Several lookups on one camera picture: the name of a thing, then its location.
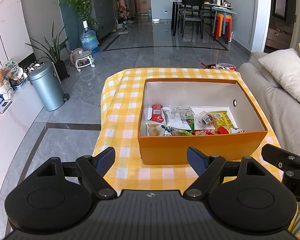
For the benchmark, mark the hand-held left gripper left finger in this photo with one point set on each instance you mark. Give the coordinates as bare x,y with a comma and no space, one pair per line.
105,161

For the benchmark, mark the white blue snack packet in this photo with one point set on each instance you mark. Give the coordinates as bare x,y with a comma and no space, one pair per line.
156,130

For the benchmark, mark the brown teddy bear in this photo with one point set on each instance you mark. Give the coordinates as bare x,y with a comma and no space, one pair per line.
0,76

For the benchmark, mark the pink white rolling stool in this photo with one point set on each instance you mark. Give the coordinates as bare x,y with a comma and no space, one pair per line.
81,55

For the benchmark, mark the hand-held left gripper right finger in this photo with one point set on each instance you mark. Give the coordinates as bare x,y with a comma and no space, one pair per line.
196,160

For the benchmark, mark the clear bag with red packet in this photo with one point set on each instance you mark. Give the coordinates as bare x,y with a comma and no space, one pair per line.
226,67

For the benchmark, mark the small white device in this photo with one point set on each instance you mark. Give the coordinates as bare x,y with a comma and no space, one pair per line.
3,107

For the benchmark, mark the potted long-leaf plant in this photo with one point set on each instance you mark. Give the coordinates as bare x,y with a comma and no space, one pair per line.
56,50

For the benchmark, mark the long red snack bar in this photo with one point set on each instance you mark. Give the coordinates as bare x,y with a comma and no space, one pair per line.
157,113

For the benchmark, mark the white top dining table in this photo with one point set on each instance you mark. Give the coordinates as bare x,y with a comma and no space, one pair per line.
174,17

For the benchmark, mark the clear bag of brown snacks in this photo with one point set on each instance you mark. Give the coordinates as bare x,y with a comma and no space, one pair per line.
205,120

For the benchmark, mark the white green-label snack packet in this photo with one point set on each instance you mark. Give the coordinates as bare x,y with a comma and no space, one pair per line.
175,122

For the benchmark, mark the dark bowl with red chopsticks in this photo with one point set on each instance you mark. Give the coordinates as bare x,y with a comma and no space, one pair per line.
208,66

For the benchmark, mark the white packet of round balls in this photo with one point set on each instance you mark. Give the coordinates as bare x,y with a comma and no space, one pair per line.
182,112

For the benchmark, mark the yellow snack packet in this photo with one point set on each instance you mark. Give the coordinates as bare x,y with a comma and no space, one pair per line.
222,120

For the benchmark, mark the black dining chair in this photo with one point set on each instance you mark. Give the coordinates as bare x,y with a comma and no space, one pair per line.
191,0

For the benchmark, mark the blue water bottle with pump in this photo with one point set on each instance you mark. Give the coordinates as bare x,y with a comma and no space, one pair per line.
88,41

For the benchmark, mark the orange cardboard box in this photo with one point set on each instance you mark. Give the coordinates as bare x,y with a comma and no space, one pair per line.
190,145

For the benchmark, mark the beige pillow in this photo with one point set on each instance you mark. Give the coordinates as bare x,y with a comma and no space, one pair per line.
287,75

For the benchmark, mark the stack of coloured plastic stools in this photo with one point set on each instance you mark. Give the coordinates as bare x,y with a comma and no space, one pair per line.
221,25

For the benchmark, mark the white woven basket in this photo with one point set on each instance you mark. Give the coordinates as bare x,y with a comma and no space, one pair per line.
5,90

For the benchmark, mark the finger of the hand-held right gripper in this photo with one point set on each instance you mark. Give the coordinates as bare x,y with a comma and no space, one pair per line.
277,157

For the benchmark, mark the white marble console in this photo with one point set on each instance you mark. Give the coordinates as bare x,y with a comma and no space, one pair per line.
15,125

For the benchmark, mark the large red noodle packet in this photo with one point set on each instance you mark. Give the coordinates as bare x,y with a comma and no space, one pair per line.
205,132

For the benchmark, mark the brown stuffed toy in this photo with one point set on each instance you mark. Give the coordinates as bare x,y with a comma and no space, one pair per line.
121,11

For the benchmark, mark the grey pedal bin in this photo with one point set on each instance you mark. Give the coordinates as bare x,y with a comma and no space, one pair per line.
46,90

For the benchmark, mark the grey cabinet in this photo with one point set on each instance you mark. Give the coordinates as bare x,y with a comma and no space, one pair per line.
105,17

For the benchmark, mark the yellow checked tablecloth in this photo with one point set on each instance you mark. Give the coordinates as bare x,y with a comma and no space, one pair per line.
120,105

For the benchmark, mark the round paper fan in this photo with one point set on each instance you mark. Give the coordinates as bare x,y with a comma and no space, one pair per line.
10,67

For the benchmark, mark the grey sofa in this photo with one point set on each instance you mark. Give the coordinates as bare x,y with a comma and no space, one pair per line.
272,100

